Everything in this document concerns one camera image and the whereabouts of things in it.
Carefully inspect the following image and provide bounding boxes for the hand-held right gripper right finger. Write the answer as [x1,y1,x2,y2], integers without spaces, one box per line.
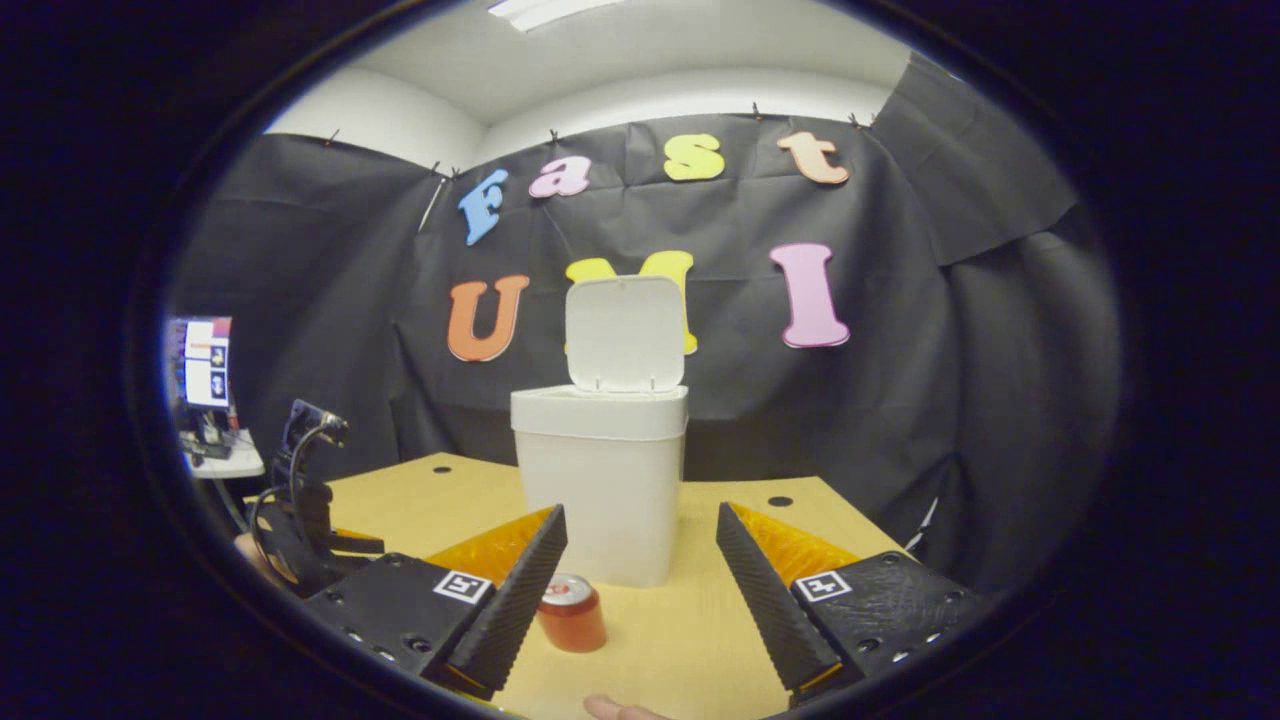
[715,502,986,706]

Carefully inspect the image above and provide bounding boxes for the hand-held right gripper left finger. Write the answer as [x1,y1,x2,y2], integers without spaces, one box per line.
[303,503,569,701]

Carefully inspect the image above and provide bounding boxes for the red pop can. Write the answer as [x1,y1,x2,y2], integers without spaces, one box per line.
[536,573,608,654]

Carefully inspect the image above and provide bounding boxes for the white desktop garbage bin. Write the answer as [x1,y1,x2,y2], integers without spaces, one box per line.
[510,275,691,589]

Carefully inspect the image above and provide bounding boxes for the wooden desktop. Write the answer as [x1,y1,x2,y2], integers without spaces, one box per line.
[245,452,906,720]

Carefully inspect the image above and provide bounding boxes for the white side table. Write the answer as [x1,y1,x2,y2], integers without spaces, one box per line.
[182,428,267,483]

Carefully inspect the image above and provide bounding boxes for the computer monitor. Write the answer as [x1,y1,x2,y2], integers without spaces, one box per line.
[165,317,234,411]

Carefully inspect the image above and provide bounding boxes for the black backdrop cloth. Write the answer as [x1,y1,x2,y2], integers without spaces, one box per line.
[165,55,1121,596]

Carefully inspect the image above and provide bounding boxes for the ceiling light panel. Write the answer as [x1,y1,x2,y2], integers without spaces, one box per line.
[487,0,626,32]

